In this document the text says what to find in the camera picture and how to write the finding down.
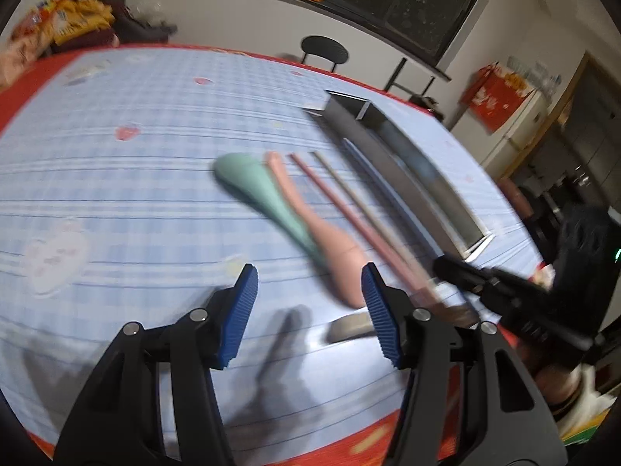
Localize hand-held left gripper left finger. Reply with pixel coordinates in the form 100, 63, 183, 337
53, 263, 259, 466

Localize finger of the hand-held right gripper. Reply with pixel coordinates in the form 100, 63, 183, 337
433, 255, 552, 320

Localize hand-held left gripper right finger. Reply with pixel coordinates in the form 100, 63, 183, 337
360, 262, 568, 466

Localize pink spoon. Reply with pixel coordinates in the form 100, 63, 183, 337
264, 150, 372, 309

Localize beige chopstick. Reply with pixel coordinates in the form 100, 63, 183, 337
312, 151, 479, 326

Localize pink chopstick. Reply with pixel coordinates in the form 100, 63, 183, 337
288, 153, 437, 302

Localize green spoon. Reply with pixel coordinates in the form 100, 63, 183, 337
213, 152, 331, 273

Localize stainless steel utensil tray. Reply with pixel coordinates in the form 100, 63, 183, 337
303, 90, 496, 260

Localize blue plaid tablecloth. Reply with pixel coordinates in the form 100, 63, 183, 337
0, 43, 549, 462

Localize white refrigerator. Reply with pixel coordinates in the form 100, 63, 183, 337
478, 87, 559, 180

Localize red gift box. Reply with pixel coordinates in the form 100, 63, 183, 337
461, 62, 534, 132

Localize black round chair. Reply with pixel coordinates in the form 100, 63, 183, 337
300, 35, 350, 73

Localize maroon bag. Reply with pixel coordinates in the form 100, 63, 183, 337
82, 0, 128, 49

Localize peach snack bag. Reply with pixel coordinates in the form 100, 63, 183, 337
0, 34, 40, 88

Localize yellow snack packets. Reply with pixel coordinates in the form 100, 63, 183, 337
22, 0, 114, 47

